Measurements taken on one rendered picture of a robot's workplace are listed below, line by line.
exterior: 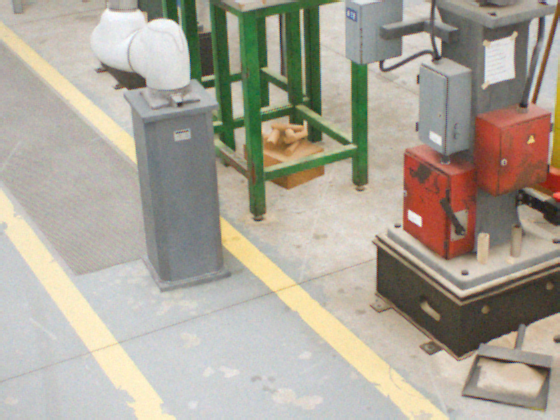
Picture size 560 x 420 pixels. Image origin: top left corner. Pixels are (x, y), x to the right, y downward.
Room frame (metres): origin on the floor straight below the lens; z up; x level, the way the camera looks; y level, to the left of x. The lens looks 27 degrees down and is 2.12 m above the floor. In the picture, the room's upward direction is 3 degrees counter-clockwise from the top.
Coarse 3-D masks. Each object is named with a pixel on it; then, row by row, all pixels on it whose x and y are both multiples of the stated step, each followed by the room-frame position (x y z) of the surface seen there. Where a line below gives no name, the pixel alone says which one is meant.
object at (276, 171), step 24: (216, 0) 4.17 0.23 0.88; (240, 0) 3.99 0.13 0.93; (264, 0) 3.99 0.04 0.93; (288, 0) 4.03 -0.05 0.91; (312, 0) 4.10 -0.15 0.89; (336, 0) 4.15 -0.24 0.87; (240, 120) 4.55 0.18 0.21; (264, 120) 4.60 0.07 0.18; (312, 120) 4.53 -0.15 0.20; (216, 144) 4.28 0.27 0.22; (240, 168) 4.06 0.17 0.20; (288, 168) 4.03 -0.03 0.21
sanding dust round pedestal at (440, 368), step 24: (504, 336) 3.01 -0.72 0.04; (528, 336) 3.03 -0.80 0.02; (552, 336) 3.03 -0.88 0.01; (408, 360) 2.95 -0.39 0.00; (432, 360) 2.94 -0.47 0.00; (480, 360) 2.92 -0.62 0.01; (552, 360) 2.91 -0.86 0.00; (432, 384) 2.81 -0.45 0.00; (456, 384) 2.81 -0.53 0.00; (552, 384) 2.79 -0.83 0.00; (456, 408) 2.69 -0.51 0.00; (480, 408) 2.68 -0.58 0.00
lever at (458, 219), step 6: (444, 198) 3.02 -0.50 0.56; (444, 204) 3.01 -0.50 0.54; (444, 210) 3.02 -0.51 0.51; (450, 210) 3.02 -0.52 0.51; (450, 216) 3.03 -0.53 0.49; (456, 216) 3.06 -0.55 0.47; (462, 216) 3.08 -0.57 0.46; (456, 222) 3.05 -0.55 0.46; (462, 222) 3.08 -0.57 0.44; (456, 228) 3.05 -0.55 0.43; (462, 228) 3.06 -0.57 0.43; (456, 234) 3.06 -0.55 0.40; (462, 234) 3.05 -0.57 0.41
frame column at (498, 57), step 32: (480, 32) 3.13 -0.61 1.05; (512, 32) 3.19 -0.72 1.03; (480, 64) 3.13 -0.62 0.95; (512, 64) 3.19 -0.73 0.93; (480, 96) 3.13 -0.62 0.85; (512, 96) 3.19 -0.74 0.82; (480, 192) 3.14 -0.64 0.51; (512, 192) 3.21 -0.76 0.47; (480, 224) 3.14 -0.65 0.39; (512, 224) 3.20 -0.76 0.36
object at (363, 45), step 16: (352, 0) 3.30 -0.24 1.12; (368, 0) 3.29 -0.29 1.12; (384, 0) 3.29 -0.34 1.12; (400, 0) 3.32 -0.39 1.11; (352, 16) 3.29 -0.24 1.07; (368, 16) 3.26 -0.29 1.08; (384, 16) 3.29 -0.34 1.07; (400, 16) 3.32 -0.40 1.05; (352, 32) 3.29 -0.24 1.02; (368, 32) 3.26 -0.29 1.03; (352, 48) 3.29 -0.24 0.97; (368, 48) 3.26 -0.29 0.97; (384, 48) 3.29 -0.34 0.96; (400, 48) 3.32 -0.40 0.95; (400, 64) 3.30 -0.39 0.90
